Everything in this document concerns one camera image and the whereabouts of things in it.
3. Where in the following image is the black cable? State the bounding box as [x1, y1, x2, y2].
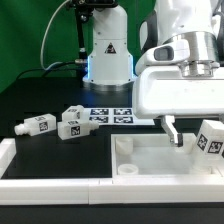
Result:
[14, 60, 84, 80]

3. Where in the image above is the white U-shaped fence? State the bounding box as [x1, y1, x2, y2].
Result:
[0, 138, 224, 205]

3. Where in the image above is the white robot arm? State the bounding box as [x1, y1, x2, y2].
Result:
[132, 0, 224, 146]

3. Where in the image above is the white tag sheet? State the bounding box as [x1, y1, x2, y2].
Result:
[82, 108, 155, 126]

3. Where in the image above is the grey cable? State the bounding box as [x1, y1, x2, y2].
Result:
[39, 0, 73, 71]

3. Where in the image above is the white square table top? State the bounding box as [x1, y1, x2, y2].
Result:
[111, 133, 224, 178]

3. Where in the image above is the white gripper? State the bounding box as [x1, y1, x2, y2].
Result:
[132, 39, 224, 147]

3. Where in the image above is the black camera stand pole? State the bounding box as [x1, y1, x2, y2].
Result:
[67, 0, 93, 79]

